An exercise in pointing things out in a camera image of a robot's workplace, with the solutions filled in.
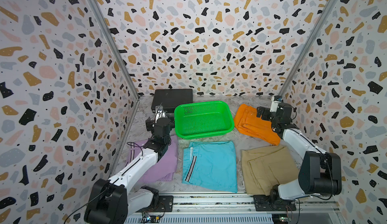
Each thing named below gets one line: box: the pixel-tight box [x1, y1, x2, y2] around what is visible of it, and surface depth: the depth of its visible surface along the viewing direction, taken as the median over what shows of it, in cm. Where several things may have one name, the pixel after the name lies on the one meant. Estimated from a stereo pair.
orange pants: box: [234, 103, 281, 146], surface depth 100 cm
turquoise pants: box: [181, 140, 238, 193], surface depth 85 cm
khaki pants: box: [240, 145, 300, 196], surface depth 85 cm
